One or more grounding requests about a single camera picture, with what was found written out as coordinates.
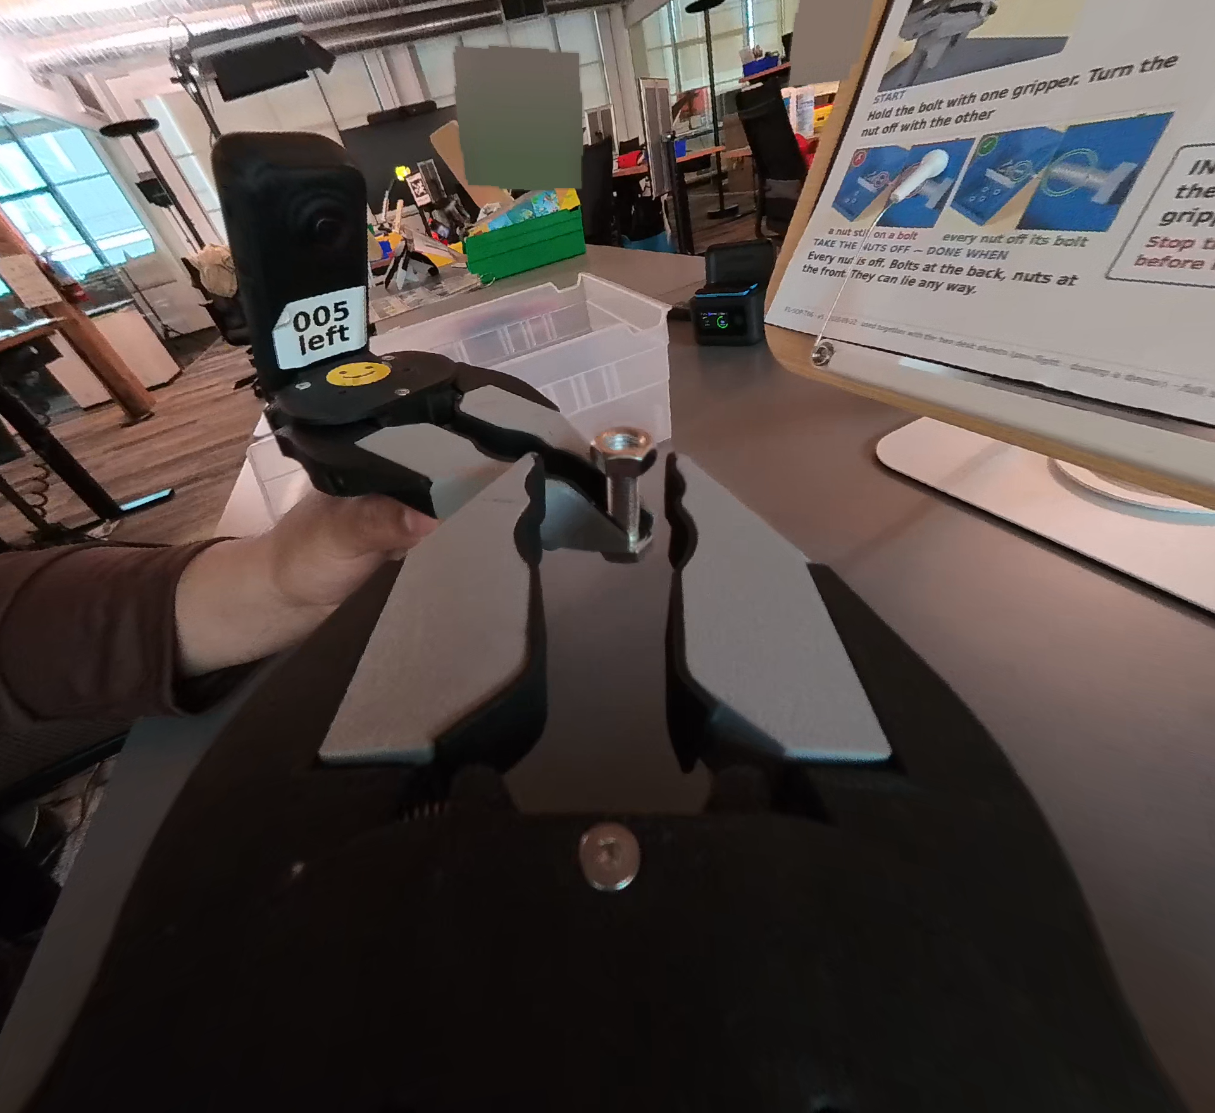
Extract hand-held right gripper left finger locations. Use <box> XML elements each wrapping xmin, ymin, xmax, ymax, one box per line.
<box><xmin>316</xmin><ymin>452</ymin><xmax>550</xmax><ymax>777</ymax></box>

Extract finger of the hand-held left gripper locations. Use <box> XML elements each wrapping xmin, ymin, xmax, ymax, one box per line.
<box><xmin>456</xmin><ymin>367</ymin><xmax>658</xmax><ymax>562</ymax></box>
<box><xmin>360</xmin><ymin>416</ymin><xmax>533</xmax><ymax>526</ymax></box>

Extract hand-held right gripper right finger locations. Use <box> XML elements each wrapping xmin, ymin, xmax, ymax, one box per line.
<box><xmin>662</xmin><ymin>452</ymin><xmax>895</xmax><ymax>775</ymax></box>

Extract silver hex bolt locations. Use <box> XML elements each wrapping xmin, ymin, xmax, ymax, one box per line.
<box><xmin>598</xmin><ymin>468</ymin><xmax>656</xmax><ymax>564</ymax></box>

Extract person's left forearm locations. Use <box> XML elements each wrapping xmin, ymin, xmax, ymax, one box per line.
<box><xmin>0</xmin><ymin>539</ymin><xmax>239</xmax><ymax>759</ymax></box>

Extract person's left hand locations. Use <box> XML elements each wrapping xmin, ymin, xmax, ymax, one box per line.
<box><xmin>173</xmin><ymin>492</ymin><xmax>439</xmax><ymax>680</ymax></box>

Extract clear plastic bin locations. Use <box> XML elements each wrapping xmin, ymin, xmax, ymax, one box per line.
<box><xmin>249</xmin><ymin>273</ymin><xmax>673</xmax><ymax>510</ymax></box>

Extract black studio light panel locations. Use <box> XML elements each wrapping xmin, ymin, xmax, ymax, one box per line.
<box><xmin>170</xmin><ymin>17</ymin><xmax>336</xmax><ymax>105</ymax></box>

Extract green plastic bins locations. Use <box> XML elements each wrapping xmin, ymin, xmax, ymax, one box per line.
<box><xmin>461</xmin><ymin>206</ymin><xmax>588</xmax><ymax>286</ymax></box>

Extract white stand base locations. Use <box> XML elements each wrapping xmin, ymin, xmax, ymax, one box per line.
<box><xmin>873</xmin><ymin>416</ymin><xmax>1215</xmax><ymax>615</ymax></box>

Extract black case with screen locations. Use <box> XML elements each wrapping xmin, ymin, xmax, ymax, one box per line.
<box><xmin>689</xmin><ymin>241</ymin><xmax>777</xmax><ymax>347</ymax></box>

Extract wooden display board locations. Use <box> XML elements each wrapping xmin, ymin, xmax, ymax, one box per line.
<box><xmin>763</xmin><ymin>0</ymin><xmax>1215</xmax><ymax>510</ymax></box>

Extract black office chair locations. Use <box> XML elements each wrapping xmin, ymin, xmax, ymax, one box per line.
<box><xmin>734</xmin><ymin>80</ymin><xmax>810</xmax><ymax>237</ymax></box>

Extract black floor lamp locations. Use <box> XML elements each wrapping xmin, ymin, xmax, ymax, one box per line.
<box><xmin>683</xmin><ymin>0</ymin><xmax>750</xmax><ymax>221</ymax></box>

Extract printed instruction sheet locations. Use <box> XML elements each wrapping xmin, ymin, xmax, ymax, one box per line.
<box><xmin>792</xmin><ymin>0</ymin><xmax>1215</xmax><ymax>427</ymax></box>

